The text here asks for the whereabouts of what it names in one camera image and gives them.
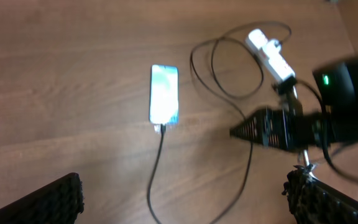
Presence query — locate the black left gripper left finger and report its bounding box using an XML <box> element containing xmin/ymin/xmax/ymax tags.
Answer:
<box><xmin>0</xmin><ymin>172</ymin><xmax>85</xmax><ymax>224</ymax></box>

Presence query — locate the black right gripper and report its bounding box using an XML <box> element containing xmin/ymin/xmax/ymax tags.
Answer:
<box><xmin>229</xmin><ymin>79</ymin><xmax>325</xmax><ymax>149</ymax></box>

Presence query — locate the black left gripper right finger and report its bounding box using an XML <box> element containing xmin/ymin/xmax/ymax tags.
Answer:
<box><xmin>282</xmin><ymin>165</ymin><xmax>358</xmax><ymax>224</ymax></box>

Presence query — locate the black USB charger cable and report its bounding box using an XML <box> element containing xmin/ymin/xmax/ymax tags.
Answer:
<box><xmin>146</xmin><ymin>21</ymin><xmax>293</xmax><ymax>224</ymax></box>

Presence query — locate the blue Galaxy smartphone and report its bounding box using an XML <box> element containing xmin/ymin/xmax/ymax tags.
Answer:
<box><xmin>149</xmin><ymin>64</ymin><xmax>179</xmax><ymax>124</ymax></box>

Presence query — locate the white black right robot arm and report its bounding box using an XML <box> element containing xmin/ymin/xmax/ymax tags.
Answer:
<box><xmin>229</xmin><ymin>55</ymin><xmax>358</xmax><ymax>183</ymax></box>

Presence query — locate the white charger plug adapter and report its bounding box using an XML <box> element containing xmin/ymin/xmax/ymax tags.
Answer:
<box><xmin>259</xmin><ymin>39</ymin><xmax>282</xmax><ymax>60</ymax></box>

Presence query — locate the white power strip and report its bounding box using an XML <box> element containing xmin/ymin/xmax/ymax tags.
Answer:
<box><xmin>245</xmin><ymin>29</ymin><xmax>295</xmax><ymax>83</ymax></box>

